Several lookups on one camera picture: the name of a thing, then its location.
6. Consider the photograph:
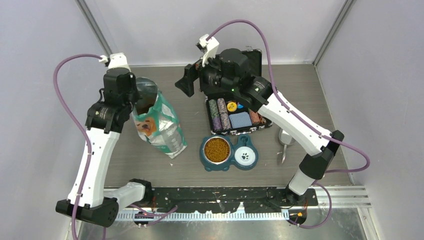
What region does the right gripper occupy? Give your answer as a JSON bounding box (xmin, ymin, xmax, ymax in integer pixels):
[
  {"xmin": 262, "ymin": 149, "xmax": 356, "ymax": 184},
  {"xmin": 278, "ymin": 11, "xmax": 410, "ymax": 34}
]
[{"xmin": 174, "ymin": 49, "xmax": 237, "ymax": 98}]

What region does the green pet food bag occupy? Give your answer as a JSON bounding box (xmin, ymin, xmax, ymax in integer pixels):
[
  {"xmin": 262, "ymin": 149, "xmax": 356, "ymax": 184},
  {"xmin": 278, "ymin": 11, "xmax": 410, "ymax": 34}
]
[{"xmin": 131, "ymin": 77, "xmax": 188, "ymax": 159}]

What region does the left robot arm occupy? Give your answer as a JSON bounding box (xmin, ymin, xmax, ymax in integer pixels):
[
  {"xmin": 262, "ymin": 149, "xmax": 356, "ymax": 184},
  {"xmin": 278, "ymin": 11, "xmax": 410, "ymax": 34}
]
[{"xmin": 55, "ymin": 67, "xmax": 154, "ymax": 228}]

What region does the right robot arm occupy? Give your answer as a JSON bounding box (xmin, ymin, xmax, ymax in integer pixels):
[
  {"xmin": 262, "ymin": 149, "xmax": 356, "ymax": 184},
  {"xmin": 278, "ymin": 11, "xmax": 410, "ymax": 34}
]
[{"xmin": 175, "ymin": 48, "xmax": 344, "ymax": 205}]

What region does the teal double pet bowl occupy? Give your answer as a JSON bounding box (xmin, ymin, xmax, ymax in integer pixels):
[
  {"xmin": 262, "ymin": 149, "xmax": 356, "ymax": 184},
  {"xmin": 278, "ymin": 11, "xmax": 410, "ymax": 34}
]
[{"xmin": 199, "ymin": 134, "xmax": 259, "ymax": 172}]

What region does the yellow big blind button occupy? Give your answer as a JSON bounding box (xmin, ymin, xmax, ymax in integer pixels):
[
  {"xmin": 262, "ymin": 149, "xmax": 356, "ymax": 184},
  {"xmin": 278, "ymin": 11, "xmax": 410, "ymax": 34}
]
[{"xmin": 226, "ymin": 101, "xmax": 238, "ymax": 112}]

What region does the black poker chip case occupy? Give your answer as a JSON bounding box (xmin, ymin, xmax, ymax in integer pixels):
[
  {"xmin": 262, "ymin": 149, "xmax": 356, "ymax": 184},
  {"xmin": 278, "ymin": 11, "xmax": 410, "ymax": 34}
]
[{"xmin": 205, "ymin": 48, "xmax": 273, "ymax": 137}]

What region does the blue card deck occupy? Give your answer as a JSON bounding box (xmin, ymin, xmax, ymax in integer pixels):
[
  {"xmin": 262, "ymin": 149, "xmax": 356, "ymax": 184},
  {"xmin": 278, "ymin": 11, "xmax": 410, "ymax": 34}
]
[{"xmin": 229, "ymin": 112, "xmax": 252, "ymax": 129}]

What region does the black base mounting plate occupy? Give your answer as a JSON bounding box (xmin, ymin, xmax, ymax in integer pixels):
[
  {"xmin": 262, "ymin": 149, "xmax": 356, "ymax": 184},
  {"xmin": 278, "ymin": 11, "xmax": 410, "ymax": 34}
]
[{"xmin": 134, "ymin": 186, "xmax": 318, "ymax": 214}]

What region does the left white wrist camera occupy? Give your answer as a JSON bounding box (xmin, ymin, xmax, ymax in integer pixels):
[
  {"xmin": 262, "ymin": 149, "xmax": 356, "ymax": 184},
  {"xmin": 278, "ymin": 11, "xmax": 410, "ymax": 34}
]
[{"xmin": 98, "ymin": 52, "xmax": 131, "ymax": 71}]

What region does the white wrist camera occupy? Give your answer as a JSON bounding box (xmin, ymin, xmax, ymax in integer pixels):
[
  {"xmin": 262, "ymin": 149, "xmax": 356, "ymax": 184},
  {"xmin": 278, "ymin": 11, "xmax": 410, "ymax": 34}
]
[
  {"xmin": 196, "ymin": 34, "xmax": 219, "ymax": 67},
  {"xmin": 98, "ymin": 52, "xmax": 131, "ymax": 71}
]

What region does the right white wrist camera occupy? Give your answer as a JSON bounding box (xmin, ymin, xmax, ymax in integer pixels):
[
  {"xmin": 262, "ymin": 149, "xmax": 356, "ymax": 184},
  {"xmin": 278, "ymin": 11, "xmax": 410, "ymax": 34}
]
[{"xmin": 196, "ymin": 34, "xmax": 219, "ymax": 67}]

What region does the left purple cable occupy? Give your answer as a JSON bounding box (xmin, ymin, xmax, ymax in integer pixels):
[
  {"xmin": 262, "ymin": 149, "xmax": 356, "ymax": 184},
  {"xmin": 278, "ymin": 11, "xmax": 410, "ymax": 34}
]
[{"xmin": 52, "ymin": 53, "xmax": 180, "ymax": 240}]

